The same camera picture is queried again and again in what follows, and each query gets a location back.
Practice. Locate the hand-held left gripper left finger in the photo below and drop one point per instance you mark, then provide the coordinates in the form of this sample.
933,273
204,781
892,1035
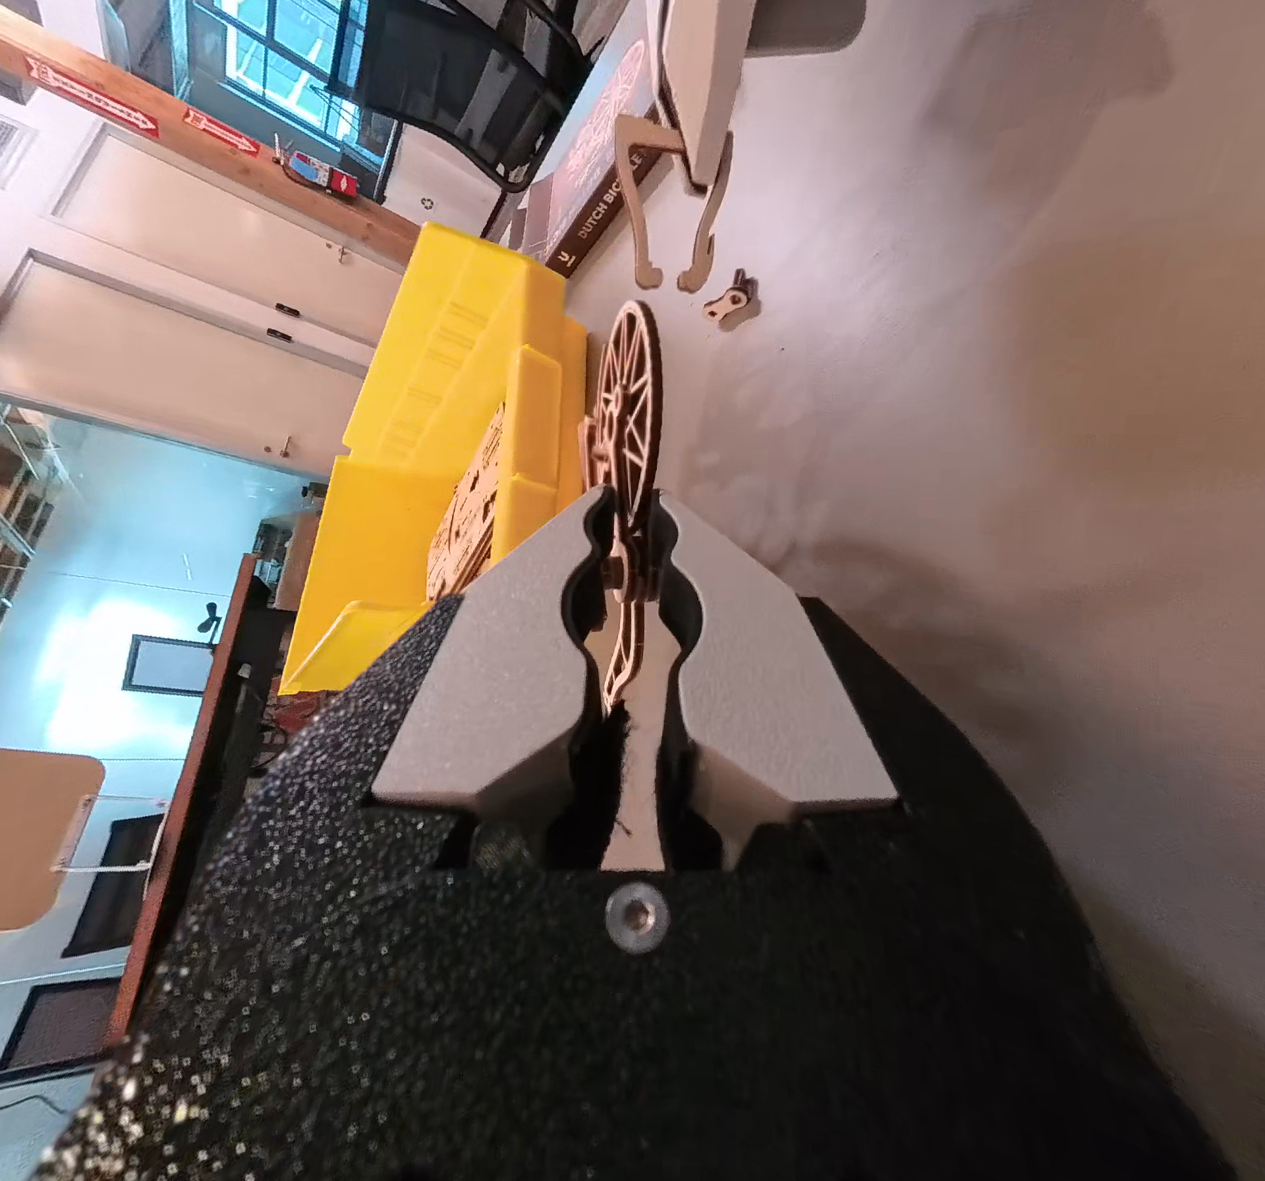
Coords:
474,698

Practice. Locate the dark brown puzzle box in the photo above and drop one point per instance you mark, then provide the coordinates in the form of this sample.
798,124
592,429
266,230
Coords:
593,154

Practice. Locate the white recycling bin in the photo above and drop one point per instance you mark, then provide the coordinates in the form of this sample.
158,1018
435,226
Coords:
435,183

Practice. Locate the glass partition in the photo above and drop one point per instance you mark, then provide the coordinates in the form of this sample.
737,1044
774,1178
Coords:
148,558

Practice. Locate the laser-cut wooden sheet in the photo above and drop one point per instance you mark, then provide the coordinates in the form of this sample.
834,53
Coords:
474,509

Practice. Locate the red wall alarm device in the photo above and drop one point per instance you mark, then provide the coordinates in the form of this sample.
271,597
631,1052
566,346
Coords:
316,176

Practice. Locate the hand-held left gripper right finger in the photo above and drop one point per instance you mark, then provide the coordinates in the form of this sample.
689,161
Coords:
782,698

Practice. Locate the small wooden link piece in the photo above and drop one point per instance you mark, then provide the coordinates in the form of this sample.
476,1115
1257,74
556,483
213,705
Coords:
733,303

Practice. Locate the white cabinet door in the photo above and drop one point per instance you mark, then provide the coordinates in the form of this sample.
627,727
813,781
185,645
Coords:
199,213
159,360

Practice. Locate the white desk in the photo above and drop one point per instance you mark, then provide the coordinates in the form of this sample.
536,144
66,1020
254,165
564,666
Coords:
988,411

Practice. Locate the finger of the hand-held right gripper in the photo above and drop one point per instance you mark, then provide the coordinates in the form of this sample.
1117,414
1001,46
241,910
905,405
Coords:
698,34

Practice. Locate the beige board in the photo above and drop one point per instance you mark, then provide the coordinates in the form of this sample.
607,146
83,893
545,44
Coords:
40,835

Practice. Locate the large grid window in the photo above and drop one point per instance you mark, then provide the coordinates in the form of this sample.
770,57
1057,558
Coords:
288,5

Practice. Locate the black mesh chair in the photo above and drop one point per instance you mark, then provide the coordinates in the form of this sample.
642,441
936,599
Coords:
444,74

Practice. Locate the long red arrow sticker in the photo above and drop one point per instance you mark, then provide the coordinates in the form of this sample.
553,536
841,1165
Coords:
94,96

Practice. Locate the wooden beam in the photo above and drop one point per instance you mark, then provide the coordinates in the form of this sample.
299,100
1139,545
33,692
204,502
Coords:
217,172

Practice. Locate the dark monitor screen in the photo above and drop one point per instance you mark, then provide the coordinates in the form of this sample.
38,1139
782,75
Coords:
169,666

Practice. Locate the yellow plastic bin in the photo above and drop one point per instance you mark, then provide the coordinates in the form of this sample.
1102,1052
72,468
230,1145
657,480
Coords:
435,331

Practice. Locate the short red arrow sticker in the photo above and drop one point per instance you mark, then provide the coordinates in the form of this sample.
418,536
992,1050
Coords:
221,133

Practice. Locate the wooden bicycle wheel model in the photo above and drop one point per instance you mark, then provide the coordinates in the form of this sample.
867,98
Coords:
629,381

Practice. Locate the brown wooden shelf unit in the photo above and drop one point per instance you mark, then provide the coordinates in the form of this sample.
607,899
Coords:
189,806

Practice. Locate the wooden bicycle frame piece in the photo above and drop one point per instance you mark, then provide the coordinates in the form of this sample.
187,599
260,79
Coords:
629,202

